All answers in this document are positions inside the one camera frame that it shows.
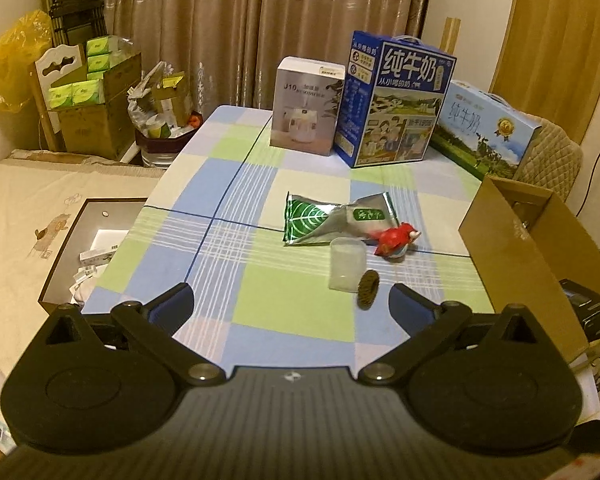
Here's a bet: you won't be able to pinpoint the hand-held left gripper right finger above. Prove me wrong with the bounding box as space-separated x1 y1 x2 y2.
357 283 551 387

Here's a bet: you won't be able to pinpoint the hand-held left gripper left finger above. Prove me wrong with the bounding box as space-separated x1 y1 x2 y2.
39 283 226 387

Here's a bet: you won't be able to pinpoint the brown round scrubber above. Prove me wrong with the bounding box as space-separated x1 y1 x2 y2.
357 270 381 309

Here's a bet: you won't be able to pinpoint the red toy bird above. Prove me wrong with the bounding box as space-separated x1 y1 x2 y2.
372 223 423 259

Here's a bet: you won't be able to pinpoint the clear plastic cup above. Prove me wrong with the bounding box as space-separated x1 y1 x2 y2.
328 238 367 292

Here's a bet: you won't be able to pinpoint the brown cardboard box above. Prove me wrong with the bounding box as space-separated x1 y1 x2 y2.
458 176 600 363

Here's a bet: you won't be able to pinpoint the green silver tea packet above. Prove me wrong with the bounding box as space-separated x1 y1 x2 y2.
284 191 400 247

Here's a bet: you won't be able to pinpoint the black shaver box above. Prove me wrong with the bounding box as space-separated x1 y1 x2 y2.
560 280 600 341

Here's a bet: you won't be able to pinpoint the crumpled white papers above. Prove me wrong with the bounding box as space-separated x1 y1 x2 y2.
71 265 106 306

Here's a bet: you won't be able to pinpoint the white slim box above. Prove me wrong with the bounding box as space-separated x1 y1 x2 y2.
79 244 118 264

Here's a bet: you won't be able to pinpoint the dark brown tray box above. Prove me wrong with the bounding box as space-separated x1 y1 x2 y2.
38 197 148 316

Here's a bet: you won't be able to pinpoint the waste bin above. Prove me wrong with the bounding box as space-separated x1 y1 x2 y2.
135 127 198 168

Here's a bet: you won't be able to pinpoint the cream bed sheet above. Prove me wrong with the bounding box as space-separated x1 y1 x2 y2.
0 152 166 411

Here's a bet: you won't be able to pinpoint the light blue milk carton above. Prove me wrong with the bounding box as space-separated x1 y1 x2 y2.
430 80 543 181

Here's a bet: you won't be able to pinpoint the large cardboard storage box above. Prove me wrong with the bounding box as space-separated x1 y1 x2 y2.
50 52 143 161

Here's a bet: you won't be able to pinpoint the tall blue milk carton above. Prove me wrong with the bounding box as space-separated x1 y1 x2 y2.
333 30 457 168

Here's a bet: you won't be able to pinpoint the quilted chair back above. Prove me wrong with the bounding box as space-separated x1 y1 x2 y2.
512 117 583 206

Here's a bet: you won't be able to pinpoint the small open cardboard box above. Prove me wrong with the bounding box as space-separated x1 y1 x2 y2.
152 72 191 126

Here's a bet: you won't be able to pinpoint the white humidifier box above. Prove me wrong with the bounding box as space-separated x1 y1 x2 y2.
270 56 346 156

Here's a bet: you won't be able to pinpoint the stack of green tissue packs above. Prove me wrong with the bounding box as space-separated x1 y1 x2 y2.
47 35 113 111

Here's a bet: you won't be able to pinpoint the white carved chair back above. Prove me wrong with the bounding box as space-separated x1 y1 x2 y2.
34 44 88 153

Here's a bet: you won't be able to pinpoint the wooden stick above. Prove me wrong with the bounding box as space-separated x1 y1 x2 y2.
442 17 461 53

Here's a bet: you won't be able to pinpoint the yellow plastic bag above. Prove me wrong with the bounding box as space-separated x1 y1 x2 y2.
0 10 53 113

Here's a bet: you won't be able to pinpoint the brown curtain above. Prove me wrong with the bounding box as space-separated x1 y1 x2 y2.
97 0 436 116

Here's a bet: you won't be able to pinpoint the wooden door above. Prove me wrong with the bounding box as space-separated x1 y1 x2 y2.
490 0 600 143

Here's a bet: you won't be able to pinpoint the stack of folding chairs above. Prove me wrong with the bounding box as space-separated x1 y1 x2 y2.
40 0 108 48

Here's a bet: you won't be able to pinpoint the black wall power cable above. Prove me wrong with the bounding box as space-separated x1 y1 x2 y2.
577 132 600 216

